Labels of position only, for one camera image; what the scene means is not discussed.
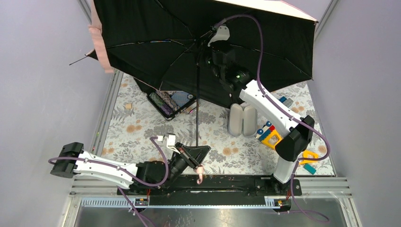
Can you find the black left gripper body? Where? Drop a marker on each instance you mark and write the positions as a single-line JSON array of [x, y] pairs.
[[184, 155]]

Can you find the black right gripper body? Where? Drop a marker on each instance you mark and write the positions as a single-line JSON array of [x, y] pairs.
[[216, 49]]

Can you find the pink folding umbrella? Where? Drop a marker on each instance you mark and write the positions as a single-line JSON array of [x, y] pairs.
[[163, 42]]

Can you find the lilac umbrella zip case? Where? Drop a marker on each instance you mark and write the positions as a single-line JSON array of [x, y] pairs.
[[242, 120]]

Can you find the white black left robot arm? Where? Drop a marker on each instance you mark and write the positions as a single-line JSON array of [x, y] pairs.
[[73, 160]]

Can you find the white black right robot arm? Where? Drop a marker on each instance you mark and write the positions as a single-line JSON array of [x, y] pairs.
[[295, 131]]

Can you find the floral table cloth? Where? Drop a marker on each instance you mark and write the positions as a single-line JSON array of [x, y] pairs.
[[135, 121]]

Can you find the purple chip stack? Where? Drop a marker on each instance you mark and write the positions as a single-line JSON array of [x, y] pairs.
[[167, 110]]

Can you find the black poker chip case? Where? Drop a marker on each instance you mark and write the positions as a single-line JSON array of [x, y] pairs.
[[147, 90]]

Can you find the blue playing card deck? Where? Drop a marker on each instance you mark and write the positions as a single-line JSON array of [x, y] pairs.
[[181, 98]]

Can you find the green blue chip stack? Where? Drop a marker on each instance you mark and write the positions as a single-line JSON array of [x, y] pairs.
[[158, 101]]

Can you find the yellow toy brick vehicle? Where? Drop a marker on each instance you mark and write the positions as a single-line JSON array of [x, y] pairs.
[[269, 136]]

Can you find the blue toy brick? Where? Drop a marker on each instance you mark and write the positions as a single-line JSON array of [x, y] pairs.
[[282, 99]]

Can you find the grey toy brick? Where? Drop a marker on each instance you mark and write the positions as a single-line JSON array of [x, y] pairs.
[[288, 102]]

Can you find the teal toy brick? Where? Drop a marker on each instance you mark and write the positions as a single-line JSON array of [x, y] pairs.
[[309, 169]]

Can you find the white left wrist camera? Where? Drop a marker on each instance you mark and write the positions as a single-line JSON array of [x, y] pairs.
[[170, 141]]

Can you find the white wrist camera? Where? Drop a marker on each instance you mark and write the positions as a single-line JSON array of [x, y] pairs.
[[170, 141], [222, 34]]

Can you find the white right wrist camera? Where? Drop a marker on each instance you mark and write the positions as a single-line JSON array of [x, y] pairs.
[[222, 34]]

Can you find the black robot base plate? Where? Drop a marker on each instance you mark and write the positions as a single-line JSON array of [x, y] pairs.
[[217, 190]]

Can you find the aluminium frame rail left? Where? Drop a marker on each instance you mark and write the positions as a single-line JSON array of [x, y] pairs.
[[95, 29]]

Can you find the aluminium frame rail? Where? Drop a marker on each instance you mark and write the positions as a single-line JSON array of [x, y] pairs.
[[328, 12], [95, 29]]

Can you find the aluminium frame rail right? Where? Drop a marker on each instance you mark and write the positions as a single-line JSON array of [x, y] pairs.
[[328, 12]]

